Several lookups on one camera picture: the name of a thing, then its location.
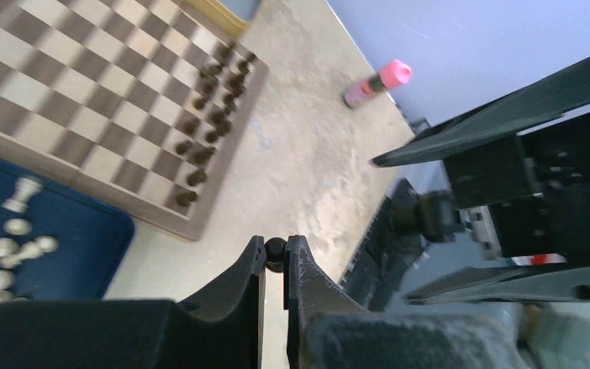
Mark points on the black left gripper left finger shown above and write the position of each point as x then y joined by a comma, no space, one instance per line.
218,326

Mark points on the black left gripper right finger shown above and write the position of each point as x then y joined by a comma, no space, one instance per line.
328,329

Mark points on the pink marker pen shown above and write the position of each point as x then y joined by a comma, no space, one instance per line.
389,77

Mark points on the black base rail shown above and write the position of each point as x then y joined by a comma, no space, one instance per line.
406,223

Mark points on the dark blue square tray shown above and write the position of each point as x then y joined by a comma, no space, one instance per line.
65,246

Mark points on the yellow metal tin tray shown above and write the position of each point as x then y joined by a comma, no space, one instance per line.
232,17

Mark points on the dark wooden rook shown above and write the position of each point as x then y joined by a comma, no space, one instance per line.
185,198

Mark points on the wooden chess board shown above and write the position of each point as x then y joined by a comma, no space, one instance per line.
93,95

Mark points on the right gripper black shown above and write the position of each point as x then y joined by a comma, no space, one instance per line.
524,194

